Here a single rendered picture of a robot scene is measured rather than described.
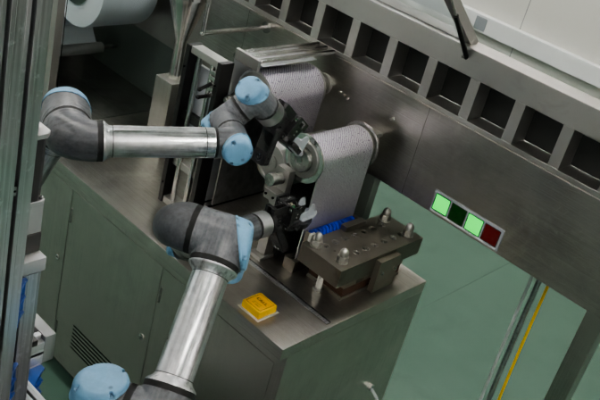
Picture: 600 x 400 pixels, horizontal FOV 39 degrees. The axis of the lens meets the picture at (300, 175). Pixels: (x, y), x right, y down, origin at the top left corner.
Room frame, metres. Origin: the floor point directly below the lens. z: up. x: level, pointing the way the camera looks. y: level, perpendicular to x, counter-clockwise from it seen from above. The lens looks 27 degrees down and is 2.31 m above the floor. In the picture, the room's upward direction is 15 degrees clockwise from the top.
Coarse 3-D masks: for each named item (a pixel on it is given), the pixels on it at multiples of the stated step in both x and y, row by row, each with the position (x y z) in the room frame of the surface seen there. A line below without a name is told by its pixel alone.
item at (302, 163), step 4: (304, 148) 2.21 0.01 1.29; (304, 152) 2.20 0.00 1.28; (308, 152) 2.21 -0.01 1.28; (292, 156) 2.22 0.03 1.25; (296, 156) 2.22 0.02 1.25; (300, 156) 2.21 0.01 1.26; (304, 156) 2.20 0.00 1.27; (308, 156) 2.19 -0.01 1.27; (292, 160) 2.22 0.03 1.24; (296, 160) 2.21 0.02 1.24; (300, 160) 2.20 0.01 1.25; (304, 160) 2.19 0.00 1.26; (308, 160) 2.19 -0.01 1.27; (292, 164) 2.22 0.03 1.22; (296, 164) 2.21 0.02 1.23; (300, 164) 2.21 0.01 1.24; (304, 164) 2.19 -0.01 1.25; (308, 164) 2.19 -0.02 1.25; (296, 168) 2.21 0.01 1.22; (300, 168) 2.20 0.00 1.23; (304, 168) 2.19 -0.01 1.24; (308, 168) 2.19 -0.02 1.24
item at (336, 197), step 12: (324, 180) 2.22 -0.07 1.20; (336, 180) 2.26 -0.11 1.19; (348, 180) 2.32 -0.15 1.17; (360, 180) 2.36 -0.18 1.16; (312, 192) 2.20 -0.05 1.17; (324, 192) 2.23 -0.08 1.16; (336, 192) 2.28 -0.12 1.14; (348, 192) 2.33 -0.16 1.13; (324, 204) 2.25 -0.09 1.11; (336, 204) 2.29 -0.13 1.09; (348, 204) 2.35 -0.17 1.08; (324, 216) 2.26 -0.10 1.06; (336, 216) 2.31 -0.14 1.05; (348, 216) 2.36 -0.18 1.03; (312, 228) 2.23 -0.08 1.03
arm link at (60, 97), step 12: (48, 96) 1.85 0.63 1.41; (60, 96) 1.83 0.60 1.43; (72, 96) 1.84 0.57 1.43; (84, 96) 1.89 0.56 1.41; (48, 108) 1.80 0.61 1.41; (60, 108) 1.77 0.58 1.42; (84, 108) 1.82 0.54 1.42; (48, 156) 1.80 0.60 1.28; (60, 156) 1.83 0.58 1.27; (48, 168) 1.81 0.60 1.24
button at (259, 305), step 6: (258, 294) 1.98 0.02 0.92; (246, 300) 1.94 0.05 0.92; (252, 300) 1.94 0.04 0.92; (258, 300) 1.95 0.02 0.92; (264, 300) 1.96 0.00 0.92; (270, 300) 1.97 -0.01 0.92; (246, 306) 1.92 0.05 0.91; (252, 306) 1.92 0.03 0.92; (258, 306) 1.92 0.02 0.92; (264, 306) 1.93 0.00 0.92; (270, 306) 1.94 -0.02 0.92; (276, 306) 1.95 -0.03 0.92; (252, 312) 1.91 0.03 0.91; (258, 312) 1.90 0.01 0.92; (264, 312) 1.91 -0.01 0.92; (270, 312) 1.93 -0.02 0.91; (258, 318) 1.90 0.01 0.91
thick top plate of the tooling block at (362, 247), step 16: (368, 224) 2.35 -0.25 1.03; (384, 224) 2.37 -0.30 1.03; (400, 224) 2.40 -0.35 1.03; (336, 240) 2.20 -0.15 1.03; (352, 240) 2.22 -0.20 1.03; (368, 240) 2.25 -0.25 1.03; (384, 240) 2.28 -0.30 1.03; (400, 240) 2.30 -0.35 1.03; (416, 240) 2.33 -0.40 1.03; (304, 256) 2.12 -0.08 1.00; (320, 256) 2.09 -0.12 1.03; (336, 256) 2.11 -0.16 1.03; (352, 256) 2.13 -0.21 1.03; (368, 256) 2.16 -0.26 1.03; (320, 272) 2.08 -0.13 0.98; (336, 272) 2.05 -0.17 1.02; (352, 272) 2.08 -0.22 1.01; (368, 272) 2.15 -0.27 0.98
